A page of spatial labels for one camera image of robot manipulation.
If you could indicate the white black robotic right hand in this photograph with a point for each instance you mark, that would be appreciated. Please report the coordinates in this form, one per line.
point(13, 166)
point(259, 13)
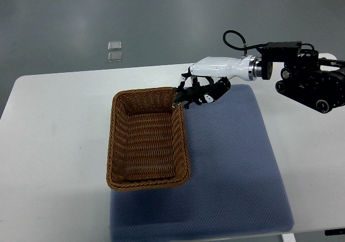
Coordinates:
point(219, 71)

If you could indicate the dark toy crocodile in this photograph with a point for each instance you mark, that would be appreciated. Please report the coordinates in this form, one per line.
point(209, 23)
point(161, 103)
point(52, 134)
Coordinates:
point(195, 94)

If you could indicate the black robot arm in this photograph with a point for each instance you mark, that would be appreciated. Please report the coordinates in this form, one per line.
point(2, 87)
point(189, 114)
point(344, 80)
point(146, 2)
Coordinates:
point(317, 83)

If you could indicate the brown wicker basket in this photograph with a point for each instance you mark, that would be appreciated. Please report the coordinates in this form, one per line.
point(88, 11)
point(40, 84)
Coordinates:
point(148, 146)

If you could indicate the blue grey fabric mat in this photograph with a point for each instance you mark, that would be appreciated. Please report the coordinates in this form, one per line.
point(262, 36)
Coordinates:
point(235, 187)

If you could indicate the upper floor socket plate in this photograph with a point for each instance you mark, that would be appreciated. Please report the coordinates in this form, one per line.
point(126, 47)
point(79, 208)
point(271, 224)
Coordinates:
point(114, 45)

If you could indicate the white table leg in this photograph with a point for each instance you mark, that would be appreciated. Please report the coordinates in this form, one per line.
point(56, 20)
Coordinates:
point(288, 237)

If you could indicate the black table control box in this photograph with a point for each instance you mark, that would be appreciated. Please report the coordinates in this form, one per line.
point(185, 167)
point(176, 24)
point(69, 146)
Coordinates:
point(335, 232)

